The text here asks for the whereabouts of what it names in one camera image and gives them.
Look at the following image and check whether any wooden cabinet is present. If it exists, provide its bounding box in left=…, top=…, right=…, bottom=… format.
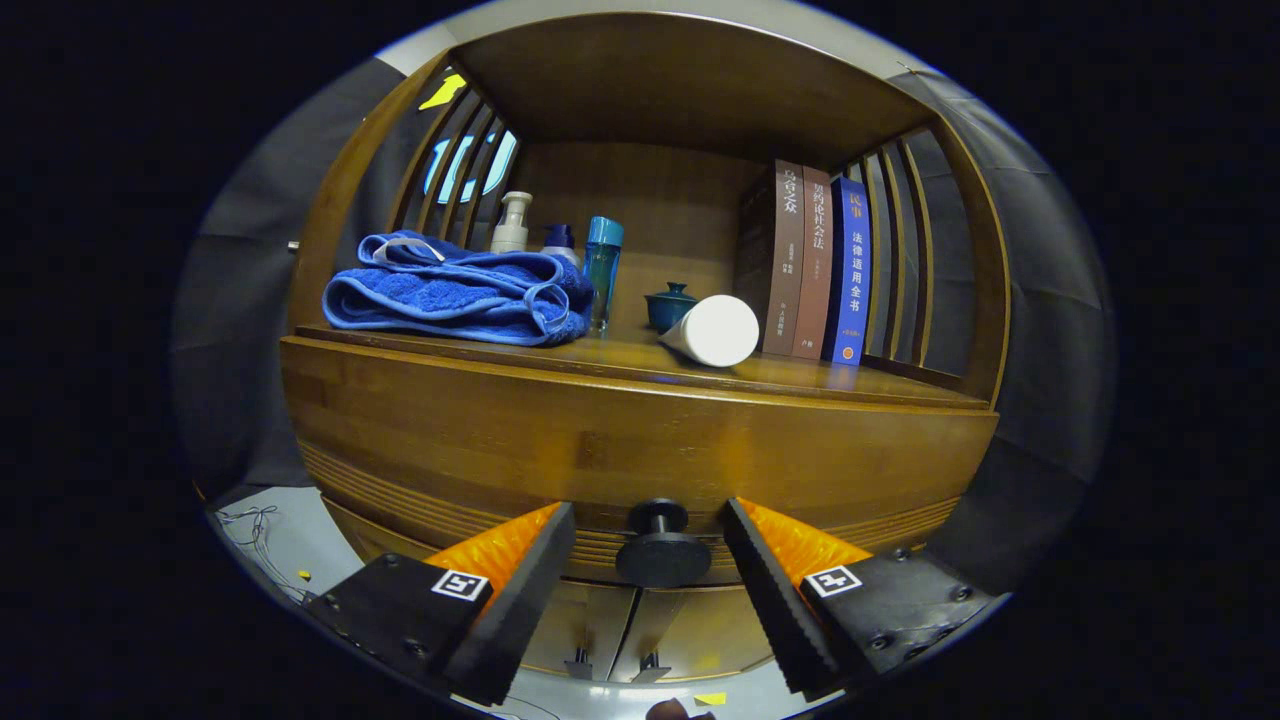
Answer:
left=278, top=10, right=1011, bottom=691

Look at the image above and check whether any wooden drawer with black knob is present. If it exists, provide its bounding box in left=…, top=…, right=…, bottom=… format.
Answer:
left=280, top=335, right=1001, bottom=591

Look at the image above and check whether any thin grey cable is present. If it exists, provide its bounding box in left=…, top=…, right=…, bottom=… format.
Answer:
left=215, top=505, right=311, bottom=601

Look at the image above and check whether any blue lidded teacup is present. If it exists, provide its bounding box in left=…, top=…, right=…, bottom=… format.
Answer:
left=643, top=282, right=700, bottom=334

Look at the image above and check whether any teal slim bottle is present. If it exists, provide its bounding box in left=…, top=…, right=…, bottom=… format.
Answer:
left=584, top=216, right=625, bottom=336

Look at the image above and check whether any blue folded towel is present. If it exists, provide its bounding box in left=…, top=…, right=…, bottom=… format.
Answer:
left=322, top=230, right=596, bottom=348

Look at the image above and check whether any wooden countertop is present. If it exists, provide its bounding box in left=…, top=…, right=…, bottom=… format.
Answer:
left=295, top=322, right=991, bottom=411

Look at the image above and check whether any blue book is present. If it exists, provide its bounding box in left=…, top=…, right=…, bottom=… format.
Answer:
left=822, top=176, right=871, bottom=366

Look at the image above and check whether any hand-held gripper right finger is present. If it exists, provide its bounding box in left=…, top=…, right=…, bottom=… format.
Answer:
left=722, top=497, right=1001, bottom=701

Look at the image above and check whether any reddish brown book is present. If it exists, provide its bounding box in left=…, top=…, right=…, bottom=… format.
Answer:
left=790, top=165, right=833, bottom=361

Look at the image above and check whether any dark brown book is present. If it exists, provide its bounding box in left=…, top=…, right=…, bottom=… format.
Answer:
left=735, top=160, right=806, bottom=356

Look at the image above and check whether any white and green tube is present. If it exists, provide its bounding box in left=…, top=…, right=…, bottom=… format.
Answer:
left=658, top=294, right=761, bottom=369

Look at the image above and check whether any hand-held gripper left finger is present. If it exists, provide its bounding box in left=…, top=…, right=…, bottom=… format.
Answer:
left=303, top=500, right=578, bottom=706

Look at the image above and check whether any wooden cabinet door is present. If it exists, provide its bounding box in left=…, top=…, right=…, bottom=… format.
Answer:
left=520, top=580, right=641, bottom=681
left=610, top=585, right=776, bottom=686

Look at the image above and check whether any white pump bottle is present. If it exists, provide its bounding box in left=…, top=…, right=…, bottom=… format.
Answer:
left=489, top=191, right=534, bottom=255

